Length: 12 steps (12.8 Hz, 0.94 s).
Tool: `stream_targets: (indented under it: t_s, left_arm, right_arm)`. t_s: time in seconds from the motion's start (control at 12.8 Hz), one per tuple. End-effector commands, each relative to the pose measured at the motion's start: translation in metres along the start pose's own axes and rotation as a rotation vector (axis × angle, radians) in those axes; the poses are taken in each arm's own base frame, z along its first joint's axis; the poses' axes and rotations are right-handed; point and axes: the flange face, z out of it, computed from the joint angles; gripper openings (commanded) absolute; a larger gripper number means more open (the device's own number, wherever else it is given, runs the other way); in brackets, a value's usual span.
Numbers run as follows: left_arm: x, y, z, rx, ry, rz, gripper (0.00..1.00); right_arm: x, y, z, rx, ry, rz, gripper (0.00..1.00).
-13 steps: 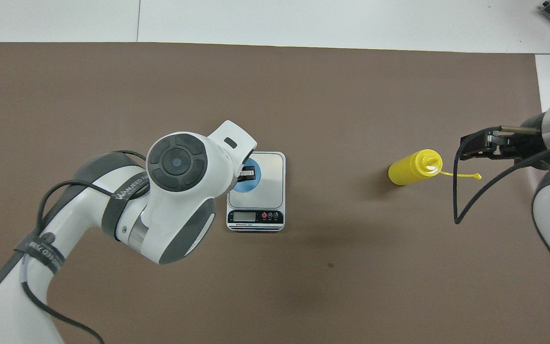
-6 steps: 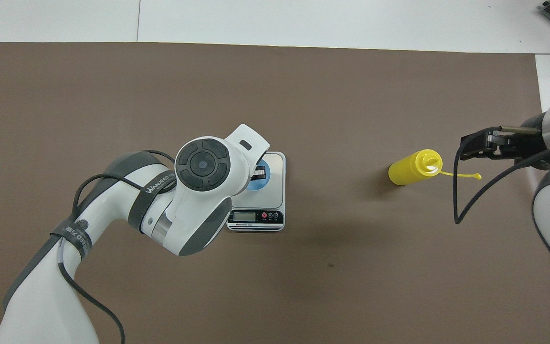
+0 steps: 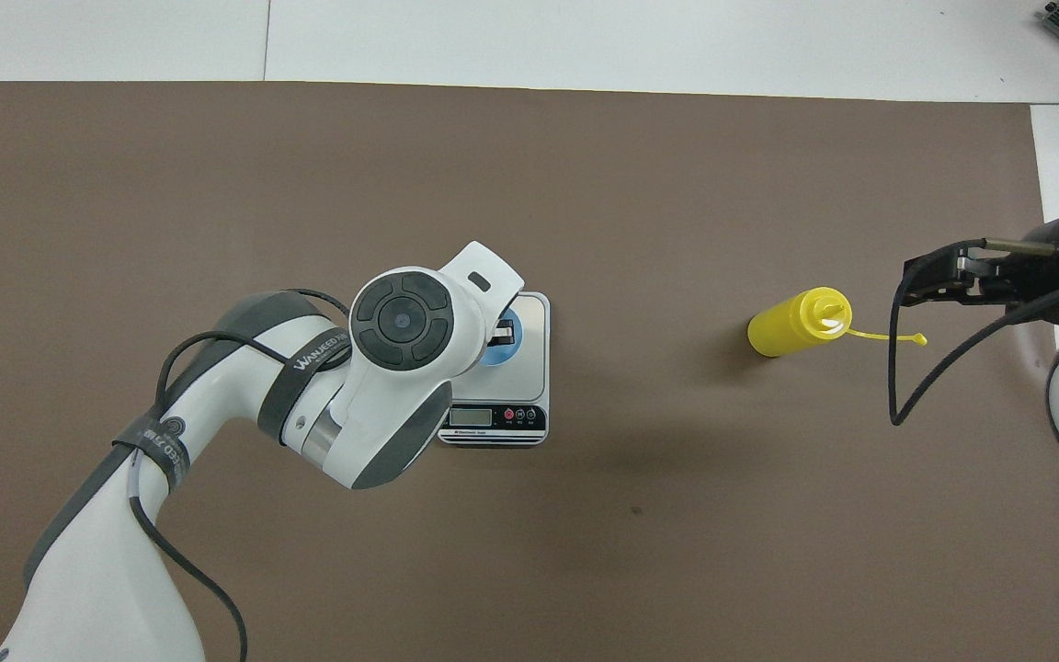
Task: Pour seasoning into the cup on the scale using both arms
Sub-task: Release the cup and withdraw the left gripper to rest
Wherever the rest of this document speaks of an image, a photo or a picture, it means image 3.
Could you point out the light blue plastic cup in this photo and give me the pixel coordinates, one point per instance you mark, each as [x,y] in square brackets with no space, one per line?
[509,354]

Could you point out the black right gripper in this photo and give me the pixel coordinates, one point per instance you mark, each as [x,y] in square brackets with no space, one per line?
[1035,271]

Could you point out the yellow squeeze bottle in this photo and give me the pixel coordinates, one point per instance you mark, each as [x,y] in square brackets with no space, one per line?
[782,329]

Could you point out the brown paper mat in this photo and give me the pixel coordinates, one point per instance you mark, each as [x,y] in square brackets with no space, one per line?
[585,552]

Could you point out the silver digital kitchen scale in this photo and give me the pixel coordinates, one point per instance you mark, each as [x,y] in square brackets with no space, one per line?
[529,386]

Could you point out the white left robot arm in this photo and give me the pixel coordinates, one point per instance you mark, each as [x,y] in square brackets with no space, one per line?
[217,395]

